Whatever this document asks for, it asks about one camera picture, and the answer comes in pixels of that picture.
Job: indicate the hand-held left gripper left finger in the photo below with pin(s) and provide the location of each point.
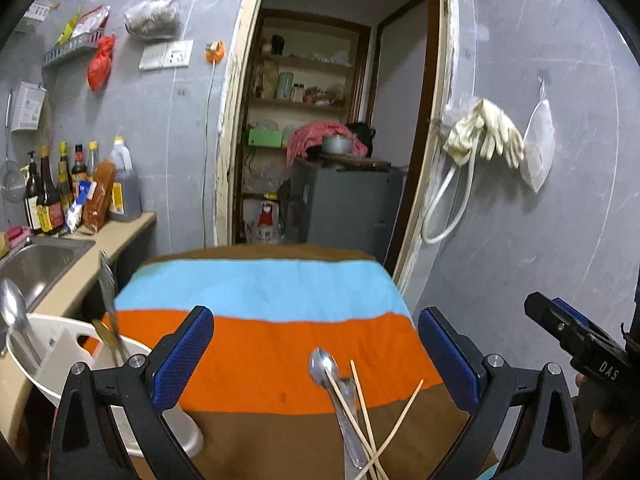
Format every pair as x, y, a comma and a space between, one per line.
182, 355

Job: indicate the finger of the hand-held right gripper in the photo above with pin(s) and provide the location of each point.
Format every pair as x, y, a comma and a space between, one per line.
580, 317
550, 320

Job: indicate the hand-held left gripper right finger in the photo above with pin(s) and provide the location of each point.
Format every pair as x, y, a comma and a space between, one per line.
447, 365

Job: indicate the wooden chopstick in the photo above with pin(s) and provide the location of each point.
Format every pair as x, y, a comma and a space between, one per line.
363, 410
389, 430
355, 420

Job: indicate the white plastic utensil basket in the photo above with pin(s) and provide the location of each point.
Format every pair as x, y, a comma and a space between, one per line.
60, 340

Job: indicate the silver metal spoon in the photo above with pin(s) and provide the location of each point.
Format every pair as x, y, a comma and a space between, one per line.
323, 367
12, 305

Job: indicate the person's right hand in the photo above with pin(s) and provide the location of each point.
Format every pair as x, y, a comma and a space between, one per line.
597, 422

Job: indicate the brass coloured spoon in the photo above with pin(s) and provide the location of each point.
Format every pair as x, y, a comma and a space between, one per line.
102, 332

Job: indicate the striped multicolour cloth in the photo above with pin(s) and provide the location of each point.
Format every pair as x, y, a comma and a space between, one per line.
300, 310

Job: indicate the beige kitchen counter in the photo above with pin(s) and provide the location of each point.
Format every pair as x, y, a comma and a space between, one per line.
100, 255

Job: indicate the red white plastic bottle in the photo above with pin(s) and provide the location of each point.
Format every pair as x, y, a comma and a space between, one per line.
267, 222

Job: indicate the stainless steel sink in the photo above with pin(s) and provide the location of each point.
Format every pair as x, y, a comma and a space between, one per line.
40, 265

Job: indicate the white mesh bag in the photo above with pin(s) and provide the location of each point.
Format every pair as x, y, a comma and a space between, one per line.
539, 150

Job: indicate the orange brown spice bag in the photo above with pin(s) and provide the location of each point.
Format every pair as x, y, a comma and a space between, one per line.
99, 200

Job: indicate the blue white packet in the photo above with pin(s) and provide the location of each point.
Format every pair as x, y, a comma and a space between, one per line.
77, 210

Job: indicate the large dark vinegar jug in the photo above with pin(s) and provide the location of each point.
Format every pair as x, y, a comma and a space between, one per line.
126, 185

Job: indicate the grey appliance cabinet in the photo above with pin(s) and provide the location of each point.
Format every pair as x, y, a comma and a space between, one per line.
350, 210

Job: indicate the cream rubber gloves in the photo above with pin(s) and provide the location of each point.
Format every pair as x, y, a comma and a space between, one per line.
487, 130

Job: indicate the dark soy sauce bottle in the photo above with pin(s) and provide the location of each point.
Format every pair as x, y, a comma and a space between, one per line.
49, 205

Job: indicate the pink soap bar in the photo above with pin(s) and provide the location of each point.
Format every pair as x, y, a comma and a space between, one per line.
17, 235

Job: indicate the yellow sponge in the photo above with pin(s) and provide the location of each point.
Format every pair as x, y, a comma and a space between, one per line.
4, 245

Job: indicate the yellow capped sauce bottle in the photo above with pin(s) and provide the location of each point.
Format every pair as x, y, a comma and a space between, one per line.
65, 180

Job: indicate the clear yellow capped bottle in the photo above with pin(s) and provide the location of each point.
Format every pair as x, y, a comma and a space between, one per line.
93, 160

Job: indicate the red label sauce bottle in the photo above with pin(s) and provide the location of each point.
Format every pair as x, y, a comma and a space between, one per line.
80, 165

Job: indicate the wooden cutting board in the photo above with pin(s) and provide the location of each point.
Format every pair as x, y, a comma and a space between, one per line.
365, 162

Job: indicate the green box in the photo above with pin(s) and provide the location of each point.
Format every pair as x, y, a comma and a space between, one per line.
265, 137

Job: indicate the small metal pot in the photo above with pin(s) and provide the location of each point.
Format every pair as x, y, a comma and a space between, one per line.
336, 145

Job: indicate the pink cloth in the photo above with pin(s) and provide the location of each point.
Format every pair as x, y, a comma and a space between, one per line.
305, 135

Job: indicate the green thermos bottle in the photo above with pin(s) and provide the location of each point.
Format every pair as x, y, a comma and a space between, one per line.
285, 87

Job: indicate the small white hanging box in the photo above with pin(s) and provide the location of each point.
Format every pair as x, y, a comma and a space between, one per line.
27, 107

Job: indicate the red plastic bag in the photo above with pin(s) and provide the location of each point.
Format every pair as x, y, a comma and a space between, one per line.
100, 67

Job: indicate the orange plug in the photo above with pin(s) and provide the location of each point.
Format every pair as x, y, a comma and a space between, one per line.
215, 52

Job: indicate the wooden shelf unit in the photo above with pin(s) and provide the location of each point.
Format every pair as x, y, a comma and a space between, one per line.
310, 65

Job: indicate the clear bag of dried goods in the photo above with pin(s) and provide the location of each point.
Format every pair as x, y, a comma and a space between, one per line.
152, 15

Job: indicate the red white seasoning packets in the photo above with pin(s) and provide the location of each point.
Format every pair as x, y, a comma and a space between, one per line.
92, 21

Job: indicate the yellow green snack packet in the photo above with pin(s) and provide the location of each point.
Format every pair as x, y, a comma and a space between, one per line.
69, 27

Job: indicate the wooden door frame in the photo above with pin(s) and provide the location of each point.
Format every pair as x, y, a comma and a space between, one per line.
235, 110

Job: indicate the white wall socket panel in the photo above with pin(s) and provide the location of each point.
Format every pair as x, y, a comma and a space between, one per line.
167, 55

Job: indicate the grey wall shelf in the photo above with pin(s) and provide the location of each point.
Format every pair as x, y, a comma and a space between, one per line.
70, 50

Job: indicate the white slotted wall basket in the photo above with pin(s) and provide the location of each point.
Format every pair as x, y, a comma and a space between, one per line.
40, 12

